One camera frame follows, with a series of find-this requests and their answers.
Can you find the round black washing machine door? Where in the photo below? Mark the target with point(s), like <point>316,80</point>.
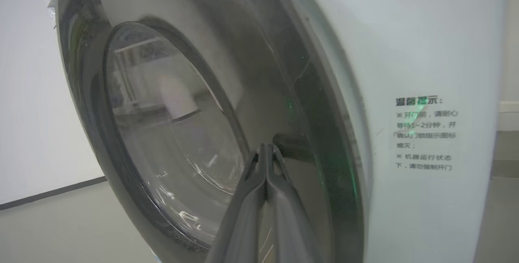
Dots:
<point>162,113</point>

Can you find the clear warning text sticker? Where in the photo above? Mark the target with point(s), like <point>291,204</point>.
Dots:
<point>425,135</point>

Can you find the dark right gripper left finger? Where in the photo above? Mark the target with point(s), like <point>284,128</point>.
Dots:
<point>243,222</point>

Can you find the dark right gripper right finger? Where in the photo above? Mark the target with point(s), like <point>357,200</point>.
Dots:
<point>290,230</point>

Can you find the white front-load washing machine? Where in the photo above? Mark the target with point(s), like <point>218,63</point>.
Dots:
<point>425,32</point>

